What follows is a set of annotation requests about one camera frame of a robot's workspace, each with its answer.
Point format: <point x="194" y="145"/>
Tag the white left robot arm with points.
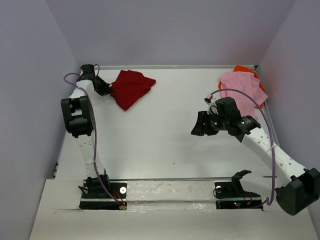
<point x="79" y="121"/>

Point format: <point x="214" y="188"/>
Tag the dark red t shirt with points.
<point x="129" y="87"/>

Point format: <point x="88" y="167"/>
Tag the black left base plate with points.
<point x="95" y="198"/>

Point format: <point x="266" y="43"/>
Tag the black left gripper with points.
<point x="106" y="89"/>

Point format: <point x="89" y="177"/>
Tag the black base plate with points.
<point x="230" y="198"/>
<point x="95" y="198"/>

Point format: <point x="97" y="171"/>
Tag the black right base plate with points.
<point x="230" y="198"/>

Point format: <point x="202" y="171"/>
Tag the orange t shirt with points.
<point x="239" y="68"/>

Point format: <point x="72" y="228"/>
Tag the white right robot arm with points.
<point x="293" y="186"/>

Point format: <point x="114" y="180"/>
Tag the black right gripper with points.
<point x="200" y="129"/>

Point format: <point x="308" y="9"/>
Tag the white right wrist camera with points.
<point x="211" y="102"/>

